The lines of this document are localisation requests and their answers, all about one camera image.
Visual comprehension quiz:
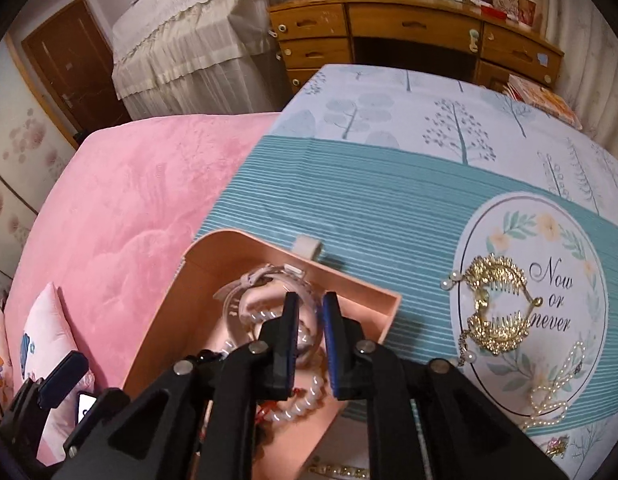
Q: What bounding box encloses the smartphone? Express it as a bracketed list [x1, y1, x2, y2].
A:
[77, 391, 98, 425]

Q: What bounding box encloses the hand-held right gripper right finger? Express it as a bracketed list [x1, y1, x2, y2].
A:
[321, 291, 572, 480]

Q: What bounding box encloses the beige curtain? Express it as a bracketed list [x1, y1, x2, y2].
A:
[544, 0, 618, 161]

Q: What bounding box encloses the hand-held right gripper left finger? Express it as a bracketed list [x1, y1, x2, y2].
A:
[51, 291, 302, 480]

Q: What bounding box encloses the wooden desk with drawers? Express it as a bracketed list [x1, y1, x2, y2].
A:
[268, 0, 564, 96]

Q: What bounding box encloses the pink jewelry box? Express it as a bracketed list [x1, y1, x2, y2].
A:
[123, 229, 404, 471]

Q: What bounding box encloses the pearl hair accessory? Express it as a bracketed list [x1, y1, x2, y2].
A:
[521, 341, 587, 431]

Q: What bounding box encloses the pink and white printed pillow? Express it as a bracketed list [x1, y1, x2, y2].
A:
[9, 281, 97, 463]

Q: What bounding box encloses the gold chain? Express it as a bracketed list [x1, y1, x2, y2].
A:
[309, 462, 370, 480]

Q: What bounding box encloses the pink strap wristwatch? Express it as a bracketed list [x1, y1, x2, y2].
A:
[212, 261, 324, 361]

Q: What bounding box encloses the lace covered furniture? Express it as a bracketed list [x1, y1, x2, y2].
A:
[111, 0, 277, 121]

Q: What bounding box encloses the pearl bead necklace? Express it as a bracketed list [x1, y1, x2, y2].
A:
[224, 307, 340, 423]

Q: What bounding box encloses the floral sliding wardrobe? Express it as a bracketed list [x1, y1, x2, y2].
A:
[0, 50, 77, 306]

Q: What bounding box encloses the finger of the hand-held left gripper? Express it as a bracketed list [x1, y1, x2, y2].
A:
[36, 351, 90, 408]

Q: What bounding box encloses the small gold brooch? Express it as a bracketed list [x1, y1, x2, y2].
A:
[541, 435, 572, 461]

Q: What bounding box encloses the brown wooden door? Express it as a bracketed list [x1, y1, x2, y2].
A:
[21, 0, 132, 136]

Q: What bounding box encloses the pink blanket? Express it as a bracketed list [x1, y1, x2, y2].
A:
[4, 112, 282, 466]

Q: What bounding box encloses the gold hair comb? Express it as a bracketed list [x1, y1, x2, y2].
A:
[441, 254, 544, 366]

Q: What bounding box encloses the orange cover book stack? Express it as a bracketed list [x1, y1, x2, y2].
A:
[504, 74, 584, 131]

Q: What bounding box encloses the teal and white printed cloth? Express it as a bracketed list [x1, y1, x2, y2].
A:
[191, 64, 618, 480]

